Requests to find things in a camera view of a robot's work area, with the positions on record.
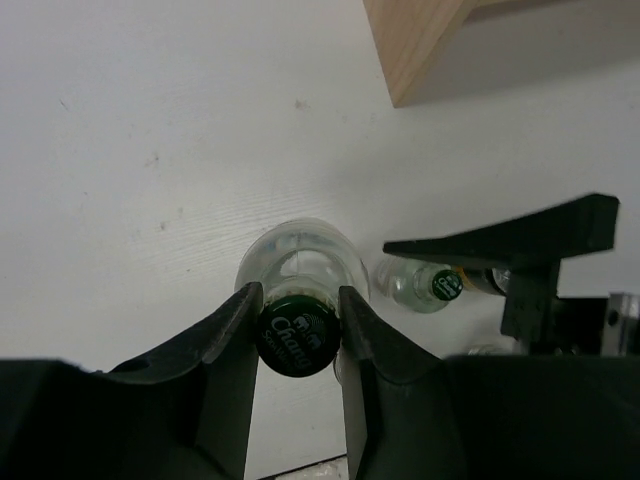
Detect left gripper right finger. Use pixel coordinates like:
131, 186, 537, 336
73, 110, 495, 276
339, 287, 467, 479

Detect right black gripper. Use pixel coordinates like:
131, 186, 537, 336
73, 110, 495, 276
383, 194, 639, 357

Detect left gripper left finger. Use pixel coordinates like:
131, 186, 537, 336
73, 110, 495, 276
105, 282, 263, 479

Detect clear soda bottle back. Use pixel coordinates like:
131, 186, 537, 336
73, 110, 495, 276
235, 218, 370, 378

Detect clear soda bottle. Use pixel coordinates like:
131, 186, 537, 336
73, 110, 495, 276
373, 256, 463, 314
235, 218, 370, 378

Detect wooden two-tier shelf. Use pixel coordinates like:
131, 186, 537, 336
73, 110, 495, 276
364, 1, 639, 108

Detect black can right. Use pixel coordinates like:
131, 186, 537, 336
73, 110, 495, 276
455, 267, 510, 296

